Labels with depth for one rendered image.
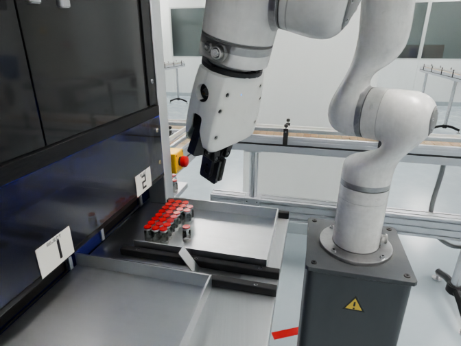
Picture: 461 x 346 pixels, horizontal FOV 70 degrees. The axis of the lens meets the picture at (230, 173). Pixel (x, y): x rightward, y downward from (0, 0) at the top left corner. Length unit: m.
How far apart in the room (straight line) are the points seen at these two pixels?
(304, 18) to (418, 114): 0.49
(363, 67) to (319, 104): 1.53
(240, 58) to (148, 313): 0.53
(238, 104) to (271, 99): 1.90
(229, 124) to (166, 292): 0.45
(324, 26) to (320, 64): 1.93
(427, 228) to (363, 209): 1.15
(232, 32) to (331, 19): 0.10
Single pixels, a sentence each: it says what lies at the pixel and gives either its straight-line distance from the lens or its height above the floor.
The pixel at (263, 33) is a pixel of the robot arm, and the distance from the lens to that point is 0.37.
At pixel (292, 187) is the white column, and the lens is 2.47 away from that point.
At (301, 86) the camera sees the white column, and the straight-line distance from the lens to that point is 2.28.
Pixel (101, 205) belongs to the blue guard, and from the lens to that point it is 0.79.
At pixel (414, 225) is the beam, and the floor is 0.49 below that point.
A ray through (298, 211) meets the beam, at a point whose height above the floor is 0.50.
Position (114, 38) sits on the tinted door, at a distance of 0.84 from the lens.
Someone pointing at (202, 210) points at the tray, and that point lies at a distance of 1.06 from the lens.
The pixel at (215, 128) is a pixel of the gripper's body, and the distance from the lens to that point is 0.39.
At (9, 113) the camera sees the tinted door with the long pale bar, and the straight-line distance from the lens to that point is 0.61.
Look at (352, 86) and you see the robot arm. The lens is 0.80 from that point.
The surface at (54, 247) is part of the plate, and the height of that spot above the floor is 1.03.
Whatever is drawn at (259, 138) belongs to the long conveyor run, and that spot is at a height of 0.92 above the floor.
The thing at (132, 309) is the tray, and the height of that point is 0.88.
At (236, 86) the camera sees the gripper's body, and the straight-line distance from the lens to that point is 0.39.
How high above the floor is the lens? 1.38
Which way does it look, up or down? 22 degrees down
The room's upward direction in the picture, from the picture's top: straight up
